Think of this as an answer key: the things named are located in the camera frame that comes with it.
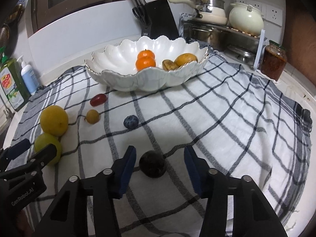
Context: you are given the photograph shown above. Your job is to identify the green apple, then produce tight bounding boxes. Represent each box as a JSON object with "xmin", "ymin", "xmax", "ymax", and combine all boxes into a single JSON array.
[{"xmin": 34, "ymin": 133, "xmax": 63, "ymax": 166}]

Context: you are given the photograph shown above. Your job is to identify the yellow lemon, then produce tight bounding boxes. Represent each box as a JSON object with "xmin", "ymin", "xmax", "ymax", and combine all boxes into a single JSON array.
[{"xmin": 40, "ymin": 105, "xmax": 69, "ymax": 137}]

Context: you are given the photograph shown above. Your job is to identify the dark plum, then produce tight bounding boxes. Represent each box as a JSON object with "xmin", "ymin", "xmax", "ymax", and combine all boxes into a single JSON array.
[{"xmin": 139, "ymin": 150, "xmax": 166, "ymax": 179}]

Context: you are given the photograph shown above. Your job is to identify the blueberry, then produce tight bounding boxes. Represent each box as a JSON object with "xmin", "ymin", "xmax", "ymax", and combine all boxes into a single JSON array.
[{"xmin": 123, "ymin": 115, "xmax": 139, "ymax": 130}]

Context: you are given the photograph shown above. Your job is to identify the orange mandarin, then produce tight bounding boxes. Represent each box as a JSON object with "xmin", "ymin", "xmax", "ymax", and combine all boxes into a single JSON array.
[
  {"xmin": 137, "ymin": 49, "xmax": 155, "ymax": 59},
  {"xmin": 135, "ymin": 57, "xmax": 156, "ymax": 71}
]

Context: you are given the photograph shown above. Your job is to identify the spotted yellow banana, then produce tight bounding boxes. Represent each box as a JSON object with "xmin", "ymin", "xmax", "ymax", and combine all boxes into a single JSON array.
[{"xmin": 162, "ymin": 59, "xmax": 179, "ymax": 71}]

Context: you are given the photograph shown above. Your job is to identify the yellow mango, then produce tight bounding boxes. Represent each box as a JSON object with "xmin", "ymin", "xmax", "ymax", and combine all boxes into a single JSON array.
[{"xmin": 174, "ymin": 53, "xmax": 198, "ymax": 67}]

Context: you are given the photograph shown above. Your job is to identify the black kitchen scissors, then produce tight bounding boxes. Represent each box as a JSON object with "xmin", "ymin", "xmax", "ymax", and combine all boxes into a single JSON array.
[{"xmin": 132, "ymin": 5, "xmax": 151, "ymax": 27}]

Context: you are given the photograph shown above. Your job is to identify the operator hand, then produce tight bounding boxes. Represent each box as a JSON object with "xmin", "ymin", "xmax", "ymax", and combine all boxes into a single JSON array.
[{"xmin": 13, "ymin": 210, "xmax": 34, "ymax": 237}]

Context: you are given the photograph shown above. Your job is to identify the thin chrome water tap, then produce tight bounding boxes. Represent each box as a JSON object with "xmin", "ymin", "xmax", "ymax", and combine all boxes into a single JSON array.
[{"xmin": 0, "ymin": 96, "xmax": 14, "ymax": 120}]

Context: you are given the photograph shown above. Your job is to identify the green dish soap bottle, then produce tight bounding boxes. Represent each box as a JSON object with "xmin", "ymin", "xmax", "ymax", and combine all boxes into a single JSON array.
[{"xmin": 1, "ymin": 47, "xmax": 31, "ymax": 112}]

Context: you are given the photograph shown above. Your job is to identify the small tan longan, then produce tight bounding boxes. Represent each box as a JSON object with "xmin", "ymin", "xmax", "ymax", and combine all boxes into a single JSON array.
[{"xmin": 85, "ymin": 109, "xmax": 100, "ymax": 125}]

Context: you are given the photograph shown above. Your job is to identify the blue pump bottle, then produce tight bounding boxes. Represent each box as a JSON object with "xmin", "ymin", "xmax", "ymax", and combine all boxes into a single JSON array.
[{"xmin": 17, "ymin": 56, "xmax": 40, "ymax": 95}]

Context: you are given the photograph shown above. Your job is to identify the red grape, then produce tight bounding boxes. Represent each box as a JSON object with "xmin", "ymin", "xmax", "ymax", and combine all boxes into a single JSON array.
[{"xmin": 90, "ymin": 94, "xmax": 108, "ymax": 107}]

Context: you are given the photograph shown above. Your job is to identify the grey checked cloth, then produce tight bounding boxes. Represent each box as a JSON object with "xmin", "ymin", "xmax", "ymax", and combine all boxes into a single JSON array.
[{"xmin": 13, "ymin": 55, "xmax": 312, "ymax": 236}]

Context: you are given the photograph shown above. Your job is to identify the perforated frying pan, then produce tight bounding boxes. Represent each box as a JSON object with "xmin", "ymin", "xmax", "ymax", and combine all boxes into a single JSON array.
[{"xmin": 1, "ymin": 4, "xmax": 24, "ymax": 57}]

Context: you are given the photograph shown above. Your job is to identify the white scalloped bowl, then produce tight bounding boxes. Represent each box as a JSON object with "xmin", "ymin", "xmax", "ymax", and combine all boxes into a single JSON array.
[{"xmin": 85, "ymin": 36, "xmax": 209, "ymax": 92}]

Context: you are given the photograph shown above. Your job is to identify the glass jar red sauce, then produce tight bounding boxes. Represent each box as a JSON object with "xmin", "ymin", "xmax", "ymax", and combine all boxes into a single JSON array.
[{"xmin": 260, "ymin": 40, "xmax": 287, "ymax": 81}]

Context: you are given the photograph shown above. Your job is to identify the metal countertop rack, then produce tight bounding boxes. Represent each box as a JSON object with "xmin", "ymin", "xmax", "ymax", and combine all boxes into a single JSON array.
[{"xmin": 179, "ymin": 19, "xmax": 268, "ymax": 70}]

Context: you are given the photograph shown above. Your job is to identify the steel pot under rack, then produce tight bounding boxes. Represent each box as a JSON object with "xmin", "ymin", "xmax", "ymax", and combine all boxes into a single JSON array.
[{"xmin": 190, "ymin": 28, "xmax": 227, "ymax": 51}]

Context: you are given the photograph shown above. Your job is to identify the black knife block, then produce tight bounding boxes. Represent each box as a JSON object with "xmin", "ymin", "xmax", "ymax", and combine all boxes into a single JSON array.
[{"xmin": 131, "ymin": 0, "xmax": 179, "ymax": 40}]

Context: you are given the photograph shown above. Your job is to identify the brown wooden cutting board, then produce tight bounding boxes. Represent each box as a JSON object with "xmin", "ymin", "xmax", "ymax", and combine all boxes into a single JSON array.
[{"xmin": 283, "ymin": 0, "xmax": 315, "ymax": 84}]

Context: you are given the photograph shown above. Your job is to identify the cream ceramic pot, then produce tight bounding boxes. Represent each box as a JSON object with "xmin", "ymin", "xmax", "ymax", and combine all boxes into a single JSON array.
[{"xmin": 229, "ymin": 3, "xmax": 264, "ymax": 36}]

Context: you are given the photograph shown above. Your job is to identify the cream saucepan with lid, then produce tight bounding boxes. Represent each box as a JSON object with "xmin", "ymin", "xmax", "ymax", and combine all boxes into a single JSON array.
[{"xmin": 168, "ymin": 0, "xmax": 228, "ymax": 26}]

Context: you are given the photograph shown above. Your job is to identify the white wall power socket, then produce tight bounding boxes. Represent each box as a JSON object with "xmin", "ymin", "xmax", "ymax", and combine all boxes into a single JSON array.
[{"xmin": 236, "ymin": 0, "xmax": 283, "ymax": 27}]

